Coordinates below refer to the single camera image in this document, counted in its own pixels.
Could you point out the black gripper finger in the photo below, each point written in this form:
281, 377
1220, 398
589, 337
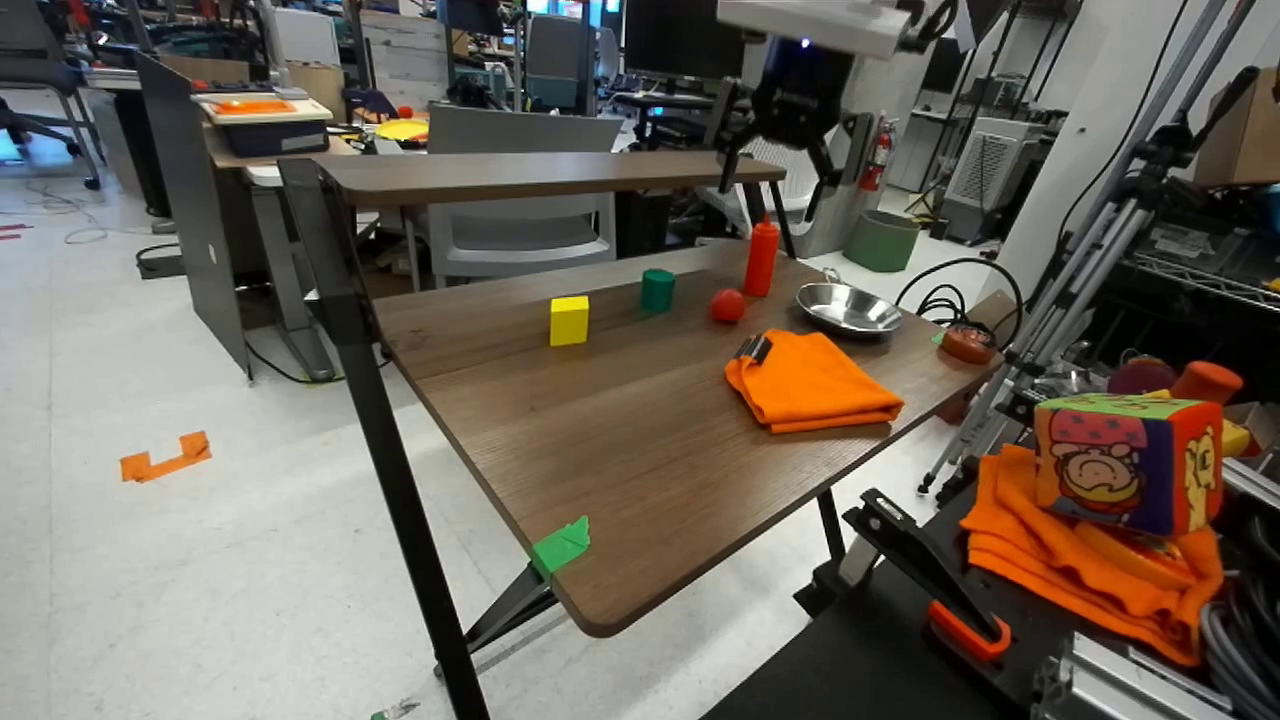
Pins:
728, 140
824, 161

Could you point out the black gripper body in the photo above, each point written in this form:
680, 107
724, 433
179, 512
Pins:
795, 115

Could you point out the silver metal pan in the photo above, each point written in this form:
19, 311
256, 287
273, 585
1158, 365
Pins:
850, 305

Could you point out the red fire extinguisher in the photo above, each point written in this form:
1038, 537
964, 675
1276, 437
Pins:
879, 155

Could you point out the green bin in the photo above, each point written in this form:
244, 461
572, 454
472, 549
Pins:
883, 241

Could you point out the orange-red squeeze bottle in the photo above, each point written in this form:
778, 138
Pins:
763, 257

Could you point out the green cylinder block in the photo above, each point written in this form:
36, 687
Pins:
656, 291

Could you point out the wooden desk with shelf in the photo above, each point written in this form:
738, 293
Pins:
532, 170

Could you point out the black binder clip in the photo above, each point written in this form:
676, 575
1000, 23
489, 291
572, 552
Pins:
754, 350

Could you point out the grey office chair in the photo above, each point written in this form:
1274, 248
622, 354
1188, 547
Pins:
522, 221

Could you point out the orange folded cloth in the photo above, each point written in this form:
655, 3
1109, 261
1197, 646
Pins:
809, 384

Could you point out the orange and black round object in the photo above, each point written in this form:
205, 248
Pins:
964, 346

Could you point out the yellow cube block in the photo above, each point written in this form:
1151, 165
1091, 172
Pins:
571, 320

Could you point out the silver tripod legs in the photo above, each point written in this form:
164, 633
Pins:
1081, 287

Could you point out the colourful plush cube toy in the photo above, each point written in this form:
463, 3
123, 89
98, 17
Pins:
1126, 461

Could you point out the black orange bar clamp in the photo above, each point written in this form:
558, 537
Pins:
933, 575

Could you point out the green tape marker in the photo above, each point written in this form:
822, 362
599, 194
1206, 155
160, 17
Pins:
563, 547

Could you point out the orange crumpled cloth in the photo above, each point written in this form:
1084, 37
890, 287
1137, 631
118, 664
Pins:
1064, 561

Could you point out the grey box with orange top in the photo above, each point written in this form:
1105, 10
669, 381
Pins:
260, 123

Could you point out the black base board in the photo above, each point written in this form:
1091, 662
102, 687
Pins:
852, 664

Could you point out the grey partition panel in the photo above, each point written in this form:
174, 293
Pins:
194, 224

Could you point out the orange floor tape mark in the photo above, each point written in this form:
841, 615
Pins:
164, 461

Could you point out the aluminium extrusion rail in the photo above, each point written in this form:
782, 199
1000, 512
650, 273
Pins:
1132, 682

